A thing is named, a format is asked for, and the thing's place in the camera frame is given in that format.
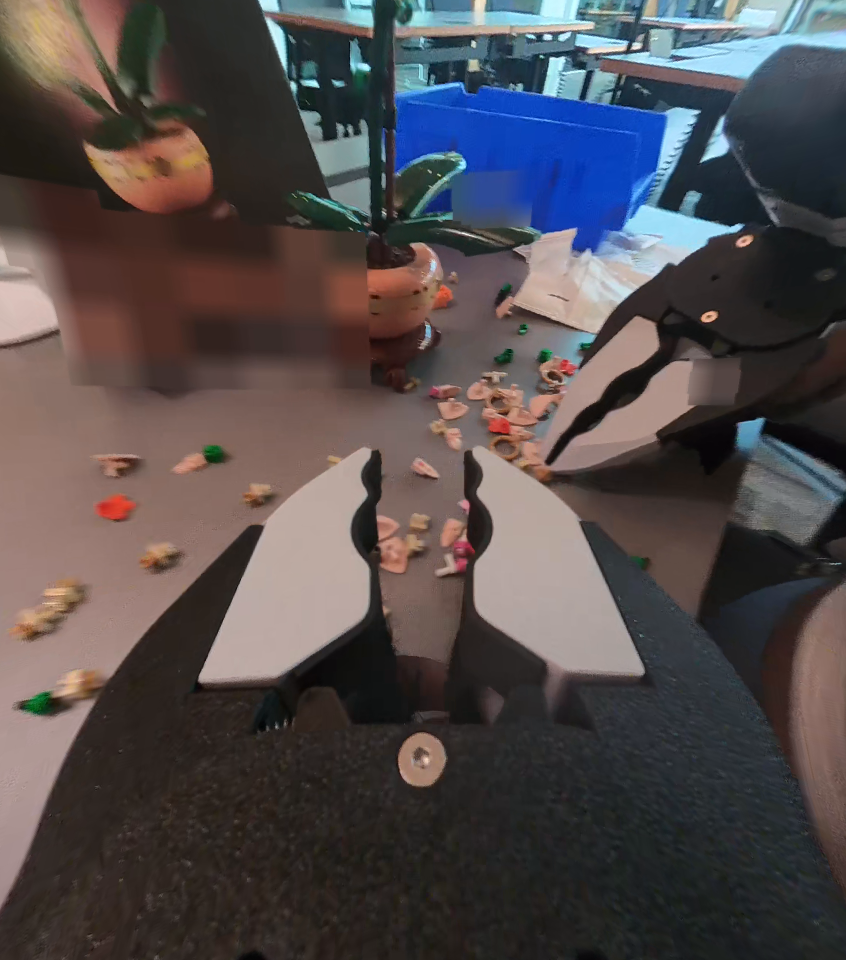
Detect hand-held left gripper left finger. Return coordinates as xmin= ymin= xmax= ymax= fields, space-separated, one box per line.
xmin=198 ymin=447 xmax=399 ymax=723

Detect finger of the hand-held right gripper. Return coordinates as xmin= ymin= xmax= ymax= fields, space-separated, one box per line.
xmin=549 ymin=358 xmax=727 ymax=475
xmin=543 ymin=317 xmax=667 ymax=466

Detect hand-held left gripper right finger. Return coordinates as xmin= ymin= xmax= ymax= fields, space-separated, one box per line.
xmin=449 ymin=446 xmax=647 ymax=723

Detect small toy bricks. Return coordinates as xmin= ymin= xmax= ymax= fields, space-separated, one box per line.
xmin=0 ymin=363 xmax=596 ymax=777

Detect toy brick orchid plant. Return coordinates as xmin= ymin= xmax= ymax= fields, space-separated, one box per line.
xmin=288 ymin=0 xmax=544 ymax=393

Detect wooden background desk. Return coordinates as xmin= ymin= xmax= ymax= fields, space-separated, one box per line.
xmin=599 ymin=30 xmax=846 ymax=215
xmin=265 ymin=7 xmax=596 ymax=144

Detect grey desk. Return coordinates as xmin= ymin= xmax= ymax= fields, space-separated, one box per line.
xmin=0 ymin=225 xmax=765 ymax=939

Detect flat white plastic bag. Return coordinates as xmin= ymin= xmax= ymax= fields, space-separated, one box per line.
xmin=514 ymin=227 xmax=688 ymax=336

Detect blue plastic bin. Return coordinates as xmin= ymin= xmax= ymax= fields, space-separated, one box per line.
xmin=395 ymin=82 xmax=669 ymax=254

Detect black toy set box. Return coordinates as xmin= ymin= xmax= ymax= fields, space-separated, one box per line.
xmin=0 ymin=0 xmax=335 ymax=226

